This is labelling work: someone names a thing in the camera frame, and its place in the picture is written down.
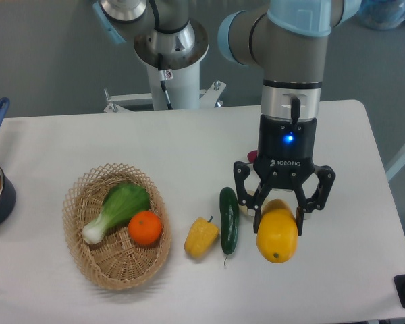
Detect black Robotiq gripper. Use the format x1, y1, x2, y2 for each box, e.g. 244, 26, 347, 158
233, 115, 336, 236

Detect yellow mango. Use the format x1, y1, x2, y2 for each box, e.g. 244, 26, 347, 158
256, 199, 298, 263

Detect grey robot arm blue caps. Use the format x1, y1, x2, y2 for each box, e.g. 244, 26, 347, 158
94, 1, 360, 226

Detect woven wicker basket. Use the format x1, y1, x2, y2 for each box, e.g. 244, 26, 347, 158
63, 163, 171, 290

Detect dark red fruit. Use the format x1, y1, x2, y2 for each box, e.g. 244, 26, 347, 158
247, 150, 258, 163

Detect beige potato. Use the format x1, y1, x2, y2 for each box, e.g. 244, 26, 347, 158
238, 190, 254, 217

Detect green cucumber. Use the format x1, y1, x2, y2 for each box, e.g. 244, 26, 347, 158
219, 187, 239, 265

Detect yellow bell pepper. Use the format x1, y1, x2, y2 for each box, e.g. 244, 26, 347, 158
184, 217, 219, 259

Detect orange fruit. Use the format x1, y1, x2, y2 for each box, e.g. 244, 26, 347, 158
128, 211, 163, 246

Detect green bok choy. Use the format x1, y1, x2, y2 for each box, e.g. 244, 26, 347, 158
82, 183, 150, 244

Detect clear plastic bag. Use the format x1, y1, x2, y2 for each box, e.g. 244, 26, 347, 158
356, 0, 405, 30

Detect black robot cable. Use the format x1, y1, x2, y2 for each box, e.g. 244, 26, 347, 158
148, 0, 174, 111

